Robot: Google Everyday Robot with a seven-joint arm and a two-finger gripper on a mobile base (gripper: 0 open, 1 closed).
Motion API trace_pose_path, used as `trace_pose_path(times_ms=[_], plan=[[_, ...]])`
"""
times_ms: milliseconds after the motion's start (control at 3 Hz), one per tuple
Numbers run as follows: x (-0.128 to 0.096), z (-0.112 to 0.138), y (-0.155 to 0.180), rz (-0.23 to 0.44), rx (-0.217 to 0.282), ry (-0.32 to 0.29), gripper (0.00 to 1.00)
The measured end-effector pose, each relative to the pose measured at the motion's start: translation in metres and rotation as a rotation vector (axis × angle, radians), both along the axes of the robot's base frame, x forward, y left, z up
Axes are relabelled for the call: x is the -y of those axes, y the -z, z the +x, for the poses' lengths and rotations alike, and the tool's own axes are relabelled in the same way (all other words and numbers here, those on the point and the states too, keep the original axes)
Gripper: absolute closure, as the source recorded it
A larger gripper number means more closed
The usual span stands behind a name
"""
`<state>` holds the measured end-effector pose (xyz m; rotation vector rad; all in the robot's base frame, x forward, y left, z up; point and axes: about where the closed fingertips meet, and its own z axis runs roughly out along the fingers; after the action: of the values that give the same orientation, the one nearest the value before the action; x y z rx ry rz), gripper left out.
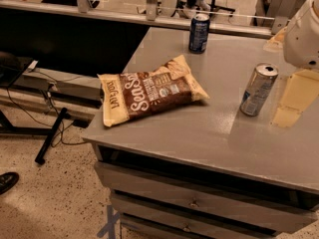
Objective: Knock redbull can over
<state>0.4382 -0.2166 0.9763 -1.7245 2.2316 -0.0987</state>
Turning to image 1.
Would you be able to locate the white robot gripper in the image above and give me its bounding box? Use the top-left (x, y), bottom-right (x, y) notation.
top-left (272, 0), bottom-right (319, 127)

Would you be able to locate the silver redbull can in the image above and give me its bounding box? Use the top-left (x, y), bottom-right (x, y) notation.
top-left (240, 63), bottom-right (279, 117)

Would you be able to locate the dark blue soda can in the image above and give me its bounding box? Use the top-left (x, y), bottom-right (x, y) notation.
top-left (188, 13), bottom-right (210, 54)

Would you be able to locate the metal railing barrier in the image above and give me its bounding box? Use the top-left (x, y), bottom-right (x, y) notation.
top-left (0, 0), bottom-right (289, 37)

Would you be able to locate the grey drawer cabinet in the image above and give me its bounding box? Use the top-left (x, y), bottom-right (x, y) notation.
top-left (84, 28), bottom-right (319, 239)

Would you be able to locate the brown sea salt chip bag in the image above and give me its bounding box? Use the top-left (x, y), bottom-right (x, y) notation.
top-left (99, 55), bottom-right (209, 126)

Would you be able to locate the black shoe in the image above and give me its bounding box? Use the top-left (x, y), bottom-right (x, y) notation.
top-left (0, 172), bottom-right (19, 194)

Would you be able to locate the black desk frame leg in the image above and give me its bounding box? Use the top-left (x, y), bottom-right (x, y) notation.
top-left (35, 108), bottom-right (67, 165)

